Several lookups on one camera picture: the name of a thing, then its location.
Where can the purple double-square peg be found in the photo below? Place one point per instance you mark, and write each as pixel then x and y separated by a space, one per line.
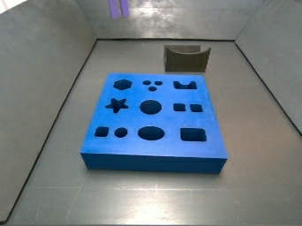
pixel 118 8

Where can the blue shape-sorting board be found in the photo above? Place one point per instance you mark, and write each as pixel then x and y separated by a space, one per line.
pixel 156 125

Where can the black curved holder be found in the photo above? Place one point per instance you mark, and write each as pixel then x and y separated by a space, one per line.
pixel 186 58

